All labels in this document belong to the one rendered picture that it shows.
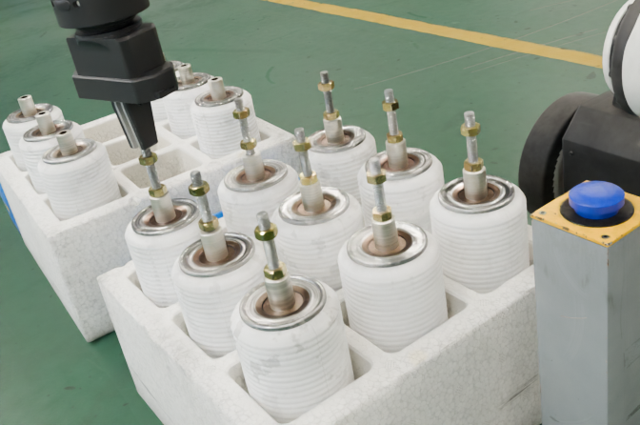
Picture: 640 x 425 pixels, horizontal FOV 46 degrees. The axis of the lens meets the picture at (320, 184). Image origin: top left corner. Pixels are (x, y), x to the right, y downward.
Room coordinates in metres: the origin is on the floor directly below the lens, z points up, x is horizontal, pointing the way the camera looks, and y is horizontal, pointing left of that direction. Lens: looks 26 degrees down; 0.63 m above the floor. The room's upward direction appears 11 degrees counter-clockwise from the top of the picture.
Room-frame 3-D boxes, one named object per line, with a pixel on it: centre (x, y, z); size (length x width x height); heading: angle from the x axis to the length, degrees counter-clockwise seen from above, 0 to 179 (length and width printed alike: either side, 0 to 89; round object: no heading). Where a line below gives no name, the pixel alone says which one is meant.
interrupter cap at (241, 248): (0.64, 0.11, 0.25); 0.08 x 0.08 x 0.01
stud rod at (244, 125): (0.80, 0.07, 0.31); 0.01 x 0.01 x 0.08
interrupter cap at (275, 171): (0.80, 0.07, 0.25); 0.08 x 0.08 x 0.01
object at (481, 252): (0.66, -0.15, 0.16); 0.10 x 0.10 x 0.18
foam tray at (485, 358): (0.70, 0.01, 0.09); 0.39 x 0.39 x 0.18; 31
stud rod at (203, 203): (0.64, 0.11, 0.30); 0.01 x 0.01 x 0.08
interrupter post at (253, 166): (0.80, 0.07, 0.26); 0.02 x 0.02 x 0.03
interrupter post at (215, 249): (0.64, 0.11, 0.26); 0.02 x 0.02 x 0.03
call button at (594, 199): (0.49, -0.20, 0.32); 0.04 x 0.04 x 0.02
